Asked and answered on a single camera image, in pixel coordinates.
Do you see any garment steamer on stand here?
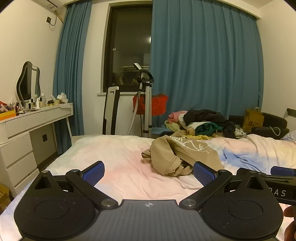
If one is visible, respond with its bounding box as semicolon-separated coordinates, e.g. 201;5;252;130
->
127;62;154;139

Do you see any pastel tie-dye duvet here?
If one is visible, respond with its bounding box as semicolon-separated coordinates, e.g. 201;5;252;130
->
0;133;296;241

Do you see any white vanity desk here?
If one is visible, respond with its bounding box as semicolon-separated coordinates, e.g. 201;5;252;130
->
0;102;74;197

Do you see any cardboard box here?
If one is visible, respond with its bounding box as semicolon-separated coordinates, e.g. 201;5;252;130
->
0;184;12;212

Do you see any red cloth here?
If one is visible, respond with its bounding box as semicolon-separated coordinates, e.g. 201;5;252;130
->
132;93;169;116

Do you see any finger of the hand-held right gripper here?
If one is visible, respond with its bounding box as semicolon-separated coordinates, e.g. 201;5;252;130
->
270;166;296;177

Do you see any wide blue curtain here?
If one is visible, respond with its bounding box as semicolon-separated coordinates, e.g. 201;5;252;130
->
149;0;264;131

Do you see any pile of mixed clothes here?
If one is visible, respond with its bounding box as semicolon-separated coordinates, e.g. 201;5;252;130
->
164;109;250;141

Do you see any white air conditioner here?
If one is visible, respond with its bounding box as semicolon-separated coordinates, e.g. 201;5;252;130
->
44;0;61;10

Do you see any dark window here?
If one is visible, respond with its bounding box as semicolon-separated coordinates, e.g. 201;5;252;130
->
100;2;153;93

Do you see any group of cosmetic bottles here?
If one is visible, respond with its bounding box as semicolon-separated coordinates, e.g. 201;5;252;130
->
28;93;55;110

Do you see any white and black chair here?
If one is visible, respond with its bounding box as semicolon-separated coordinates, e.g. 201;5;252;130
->
102;86;120;135

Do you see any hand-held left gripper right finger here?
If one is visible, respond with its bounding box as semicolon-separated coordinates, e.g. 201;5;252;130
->
179;161;266;211

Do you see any yellow paper bag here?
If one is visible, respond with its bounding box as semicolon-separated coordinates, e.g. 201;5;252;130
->
242;107;265;128

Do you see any narrow blue curtain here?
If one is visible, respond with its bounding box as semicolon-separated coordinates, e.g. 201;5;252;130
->
53;2;93;155

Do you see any wavy black-framed mirror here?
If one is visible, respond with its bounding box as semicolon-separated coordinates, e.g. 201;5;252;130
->
16;61;41;109

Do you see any orange box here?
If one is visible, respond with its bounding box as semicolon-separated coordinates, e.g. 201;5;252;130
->
0;109;16;121

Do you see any beige t-shirt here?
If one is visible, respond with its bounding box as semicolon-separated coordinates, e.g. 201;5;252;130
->
142;134;224;178

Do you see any person's right hand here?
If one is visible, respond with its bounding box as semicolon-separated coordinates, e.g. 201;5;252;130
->
283;205;296;241

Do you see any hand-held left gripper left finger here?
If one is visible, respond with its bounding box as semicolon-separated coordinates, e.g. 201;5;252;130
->
32;161;118;210

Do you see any blue cloth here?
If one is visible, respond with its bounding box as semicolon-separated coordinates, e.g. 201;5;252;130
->
150;126;167;135

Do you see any light blue pillow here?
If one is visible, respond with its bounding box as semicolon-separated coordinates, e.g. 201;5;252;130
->
280;130;296;142

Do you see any black sofa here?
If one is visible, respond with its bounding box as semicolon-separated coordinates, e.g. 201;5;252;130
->
229;112;288;140

